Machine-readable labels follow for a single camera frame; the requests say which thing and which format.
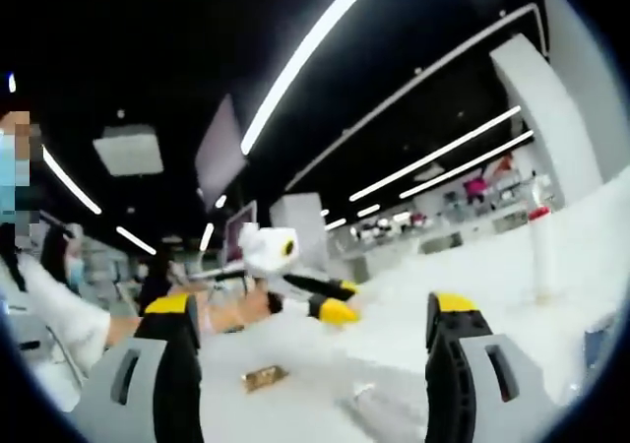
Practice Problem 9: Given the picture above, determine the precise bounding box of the long curved ceiling light strip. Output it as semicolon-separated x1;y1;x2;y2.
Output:
239;0;391;158

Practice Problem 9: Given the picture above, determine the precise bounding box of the straight ceiling light strip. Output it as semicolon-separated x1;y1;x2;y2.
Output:
398;128;536;200
347;104;523;203

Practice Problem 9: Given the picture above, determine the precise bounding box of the hanging monitor screen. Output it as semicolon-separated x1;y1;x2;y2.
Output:
193;92;248;199

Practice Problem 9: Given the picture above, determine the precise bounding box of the standing display screen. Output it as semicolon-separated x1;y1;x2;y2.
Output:
222;200;259;263

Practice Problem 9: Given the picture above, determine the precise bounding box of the person's left hand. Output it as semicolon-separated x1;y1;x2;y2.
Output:
216;291;285;334

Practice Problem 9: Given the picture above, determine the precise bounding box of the square ceiling air unit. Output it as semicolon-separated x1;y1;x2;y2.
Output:
92;124;165;178

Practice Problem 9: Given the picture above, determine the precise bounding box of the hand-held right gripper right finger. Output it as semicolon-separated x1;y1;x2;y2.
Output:
424;291;563;443

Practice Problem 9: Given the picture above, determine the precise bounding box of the small gold skincare sachet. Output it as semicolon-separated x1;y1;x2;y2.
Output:
239;365;290;395

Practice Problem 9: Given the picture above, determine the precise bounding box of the large red-ringed skincare bottle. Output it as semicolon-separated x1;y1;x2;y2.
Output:
528;205;556;307

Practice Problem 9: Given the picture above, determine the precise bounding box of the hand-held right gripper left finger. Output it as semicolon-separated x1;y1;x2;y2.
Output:
72;293;206;443

